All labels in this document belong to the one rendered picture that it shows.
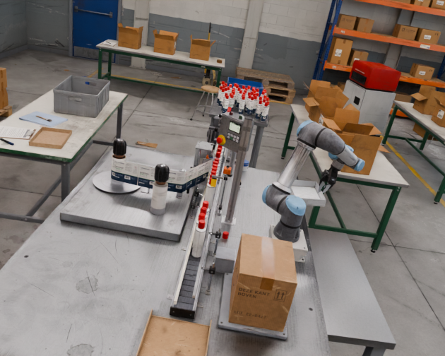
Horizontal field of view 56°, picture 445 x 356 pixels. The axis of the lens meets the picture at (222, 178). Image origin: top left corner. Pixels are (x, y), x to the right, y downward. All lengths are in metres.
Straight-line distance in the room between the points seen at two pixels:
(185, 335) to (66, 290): 0.57
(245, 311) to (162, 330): 0.35
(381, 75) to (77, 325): 6.62
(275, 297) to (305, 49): 8.51
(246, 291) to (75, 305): 0.73
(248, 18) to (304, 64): 1.63
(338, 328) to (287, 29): 8.33
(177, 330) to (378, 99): 6.43
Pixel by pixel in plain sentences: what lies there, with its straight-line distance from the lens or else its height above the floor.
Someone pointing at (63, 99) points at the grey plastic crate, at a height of 0.94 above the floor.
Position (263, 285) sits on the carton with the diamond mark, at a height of 1.08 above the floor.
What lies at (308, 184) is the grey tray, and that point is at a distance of 2.99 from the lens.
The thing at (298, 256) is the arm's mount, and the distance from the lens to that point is 2.39.
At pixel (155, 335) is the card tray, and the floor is 0.83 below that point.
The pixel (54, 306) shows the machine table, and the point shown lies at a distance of 1.97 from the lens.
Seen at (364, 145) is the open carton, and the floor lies 1.06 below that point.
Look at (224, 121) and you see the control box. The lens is 2.41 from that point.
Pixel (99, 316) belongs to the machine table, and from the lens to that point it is 1.91.
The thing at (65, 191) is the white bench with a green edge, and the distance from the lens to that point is 3.47.
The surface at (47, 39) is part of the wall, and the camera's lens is 10.61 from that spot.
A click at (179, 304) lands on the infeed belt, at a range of 1.91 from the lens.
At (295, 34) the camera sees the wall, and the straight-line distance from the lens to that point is 9.90.
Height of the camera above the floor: 2.18
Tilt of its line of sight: 25 degrees down
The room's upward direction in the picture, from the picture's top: 10 degrees clockwise
